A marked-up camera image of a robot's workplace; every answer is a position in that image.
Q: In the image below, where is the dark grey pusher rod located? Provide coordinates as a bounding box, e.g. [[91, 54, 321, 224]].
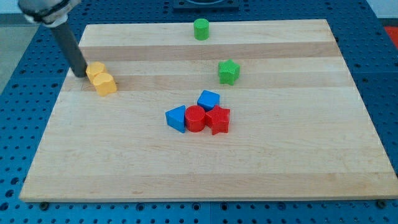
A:
[[50, 22, 87, 78]]

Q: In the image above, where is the yellow hexagon block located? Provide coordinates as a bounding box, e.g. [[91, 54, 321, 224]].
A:
[[86, 62, 108, 83]]

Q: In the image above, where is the yellow heart block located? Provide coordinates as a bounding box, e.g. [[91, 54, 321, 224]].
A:
[[93, 73, 118, 96]]

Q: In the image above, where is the blue perforated table mat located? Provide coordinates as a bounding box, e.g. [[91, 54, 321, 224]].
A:
[[1, 0, 397, 223]]

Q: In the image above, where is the green cylinder block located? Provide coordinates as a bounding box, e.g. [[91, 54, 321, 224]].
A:
[[193, 18, 210, 40]]

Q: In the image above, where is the blue triangle block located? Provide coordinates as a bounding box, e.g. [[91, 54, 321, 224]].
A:
[[165, 105, 186, 133]]

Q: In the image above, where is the red cylinder block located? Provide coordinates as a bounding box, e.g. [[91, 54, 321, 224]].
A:
[[185, 105, 205, 133]]

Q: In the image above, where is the blue cube block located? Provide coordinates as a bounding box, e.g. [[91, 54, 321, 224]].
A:
[[197, 90, 220, 111]]

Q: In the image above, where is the green star block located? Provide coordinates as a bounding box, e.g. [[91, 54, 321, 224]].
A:
[[218, 59, 240, 85]]

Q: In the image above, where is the red star block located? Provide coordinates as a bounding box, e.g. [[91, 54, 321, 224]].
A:
[[205, 105, 230, 135]]

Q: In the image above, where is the light wooden board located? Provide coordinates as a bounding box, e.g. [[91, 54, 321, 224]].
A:
[[19, 19, 397, 203]]

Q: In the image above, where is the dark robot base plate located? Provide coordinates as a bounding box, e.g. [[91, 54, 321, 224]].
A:
[[171, 0, 240, 10]]

